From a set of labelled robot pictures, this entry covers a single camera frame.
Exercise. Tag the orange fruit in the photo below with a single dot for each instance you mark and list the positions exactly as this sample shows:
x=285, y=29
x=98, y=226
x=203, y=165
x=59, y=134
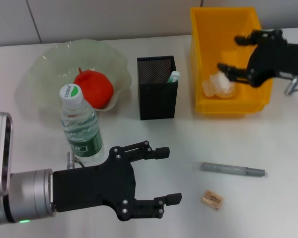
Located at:
x=96, y=86

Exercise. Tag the white paper ball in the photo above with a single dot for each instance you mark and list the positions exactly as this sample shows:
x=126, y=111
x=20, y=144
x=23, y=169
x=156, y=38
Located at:
x=218, y=85

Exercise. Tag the pale green glass fruit plate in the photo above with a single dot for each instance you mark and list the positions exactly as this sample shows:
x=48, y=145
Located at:
x=52, y=64

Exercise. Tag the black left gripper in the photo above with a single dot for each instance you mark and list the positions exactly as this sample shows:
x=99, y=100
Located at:
x=94, y=188

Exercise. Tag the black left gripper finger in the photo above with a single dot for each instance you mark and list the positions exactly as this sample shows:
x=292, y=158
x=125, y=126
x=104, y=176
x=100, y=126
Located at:
x=173, y=198

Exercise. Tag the green utility knife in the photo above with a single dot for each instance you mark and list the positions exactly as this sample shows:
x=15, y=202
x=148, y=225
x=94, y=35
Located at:
x=173, y=75

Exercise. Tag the black mesh pen holder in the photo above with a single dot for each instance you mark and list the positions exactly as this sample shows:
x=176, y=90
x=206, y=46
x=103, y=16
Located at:
x=159, y=104

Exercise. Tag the beige eraser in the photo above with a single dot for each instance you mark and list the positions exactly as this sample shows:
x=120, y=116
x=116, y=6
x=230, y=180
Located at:
x=211, y=197

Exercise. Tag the grey glitter pen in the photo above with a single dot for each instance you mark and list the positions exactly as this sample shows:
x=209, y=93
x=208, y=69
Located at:
x=226, y=169

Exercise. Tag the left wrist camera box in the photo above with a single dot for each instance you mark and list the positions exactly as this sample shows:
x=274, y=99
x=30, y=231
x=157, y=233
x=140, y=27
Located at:
x=0, y=148

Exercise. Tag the clear green-label water bottle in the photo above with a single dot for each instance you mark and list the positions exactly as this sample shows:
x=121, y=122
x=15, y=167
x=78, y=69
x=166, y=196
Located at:
x=82, y=129

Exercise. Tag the yellow plastic bin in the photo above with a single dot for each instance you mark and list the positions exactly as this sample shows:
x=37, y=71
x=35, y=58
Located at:
x=213, y=37

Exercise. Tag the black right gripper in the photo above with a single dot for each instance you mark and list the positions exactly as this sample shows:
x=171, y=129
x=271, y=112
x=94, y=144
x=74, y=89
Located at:
x=275, y=57

